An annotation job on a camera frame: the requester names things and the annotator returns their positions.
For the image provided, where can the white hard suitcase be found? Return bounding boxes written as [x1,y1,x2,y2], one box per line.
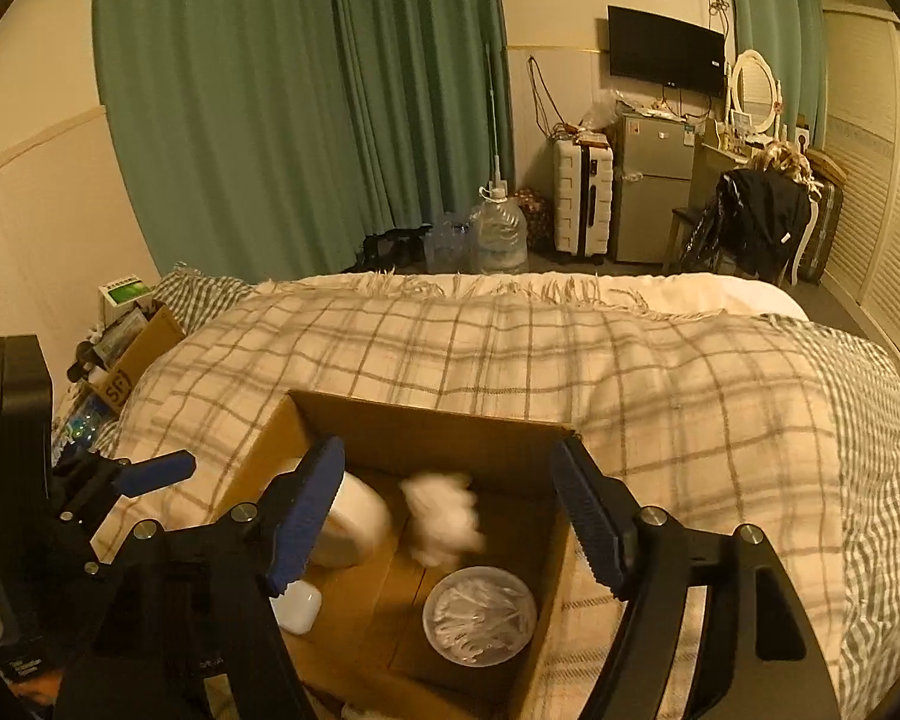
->
[553,139,616,256]

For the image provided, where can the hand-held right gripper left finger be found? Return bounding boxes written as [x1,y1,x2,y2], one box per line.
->
[52,435,346,720]

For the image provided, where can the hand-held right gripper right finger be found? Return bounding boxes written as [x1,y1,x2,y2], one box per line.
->
[550,436,841,720]

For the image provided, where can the brown patterned bag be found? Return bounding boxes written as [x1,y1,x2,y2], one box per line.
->
[514,187,555,252]

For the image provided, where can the beige patterned scarf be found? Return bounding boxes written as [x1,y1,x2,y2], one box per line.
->
[750,142,820,182]

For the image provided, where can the narrow green curtain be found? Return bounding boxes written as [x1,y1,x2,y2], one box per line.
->
[724,0,830,151]

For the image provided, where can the blue label water bottle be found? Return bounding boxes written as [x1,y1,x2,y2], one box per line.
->
[51,390,115,460]

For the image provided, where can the black wall television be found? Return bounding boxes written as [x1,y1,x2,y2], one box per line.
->
[607,5,725,98]

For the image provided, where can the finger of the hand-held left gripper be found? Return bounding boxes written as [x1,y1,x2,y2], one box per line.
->
[51,450,198,541]

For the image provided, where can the dressing table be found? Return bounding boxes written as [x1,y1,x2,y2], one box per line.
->
[688,139,760,256]

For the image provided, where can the small cluttered cardboard box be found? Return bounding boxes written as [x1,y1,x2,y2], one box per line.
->
[82,303,188,418]

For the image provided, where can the white earbuds case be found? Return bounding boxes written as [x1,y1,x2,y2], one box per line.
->
[270,580,323,635]

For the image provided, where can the clear plastic bag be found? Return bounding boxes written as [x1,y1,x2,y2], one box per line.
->
[580,88,620,139]

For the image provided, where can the dark objects on floor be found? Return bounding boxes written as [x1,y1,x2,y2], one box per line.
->
[362,223,433,268]

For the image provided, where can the black jacket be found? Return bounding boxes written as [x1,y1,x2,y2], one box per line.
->
[709,169,812,280]

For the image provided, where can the black spray bottle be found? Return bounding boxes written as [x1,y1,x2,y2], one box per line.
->
[66,341,110,385]

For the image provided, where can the white tissue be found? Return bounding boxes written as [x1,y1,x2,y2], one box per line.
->
[399,471,488,567]

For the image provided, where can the white bed sheet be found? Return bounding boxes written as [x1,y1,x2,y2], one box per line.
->
[630,270,811,320]

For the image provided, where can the wide green curtain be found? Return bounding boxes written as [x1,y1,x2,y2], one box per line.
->
[92,0,370,293]

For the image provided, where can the silver mini fridge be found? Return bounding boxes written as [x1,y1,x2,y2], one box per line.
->
[613,112,697,265]

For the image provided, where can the cluster of clear plastic bottles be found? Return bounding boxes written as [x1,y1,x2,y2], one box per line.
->
[424,214,473,271]

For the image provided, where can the white chair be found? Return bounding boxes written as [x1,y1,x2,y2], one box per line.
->
[664,180,827,287]

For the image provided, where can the brown suitcase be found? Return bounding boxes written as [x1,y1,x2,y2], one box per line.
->
[801,163,845,283]

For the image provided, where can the hanging wall cables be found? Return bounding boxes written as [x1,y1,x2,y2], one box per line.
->
[527,55,565,140]

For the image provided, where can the white box with green label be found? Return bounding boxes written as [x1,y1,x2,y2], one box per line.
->
[99,279,155,325]

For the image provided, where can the round cotton swab container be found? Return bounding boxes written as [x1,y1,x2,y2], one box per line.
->
[422,568,539,665]

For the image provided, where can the white oval vanity mirror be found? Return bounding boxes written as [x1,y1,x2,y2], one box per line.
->
[731,49,784,134]

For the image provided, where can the large clear water jug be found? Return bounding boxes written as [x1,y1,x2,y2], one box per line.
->
[469,184,530,275]

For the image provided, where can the thin white rod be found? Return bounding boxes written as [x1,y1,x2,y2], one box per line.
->
[485,41,508,196]

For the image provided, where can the white louvred wardrobe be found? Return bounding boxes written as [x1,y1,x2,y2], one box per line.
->
[821,4,900,391]

